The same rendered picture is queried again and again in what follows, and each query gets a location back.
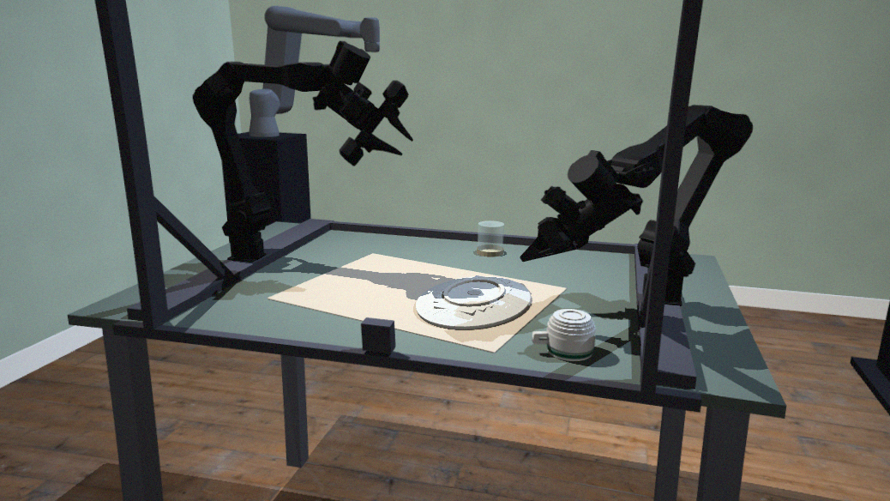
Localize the cream rectangular mat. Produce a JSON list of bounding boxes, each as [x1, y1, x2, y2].
[[268, 253, 567, 353]]

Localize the white espresso cup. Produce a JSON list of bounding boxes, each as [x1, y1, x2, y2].
[[532, 309, 596, 361]]

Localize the white round platter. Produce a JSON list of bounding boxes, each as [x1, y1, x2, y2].
[[416, 275, 531, 329]]

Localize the clear glass jar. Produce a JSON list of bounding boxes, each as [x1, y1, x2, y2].
[[477, 220, 504, 257]]

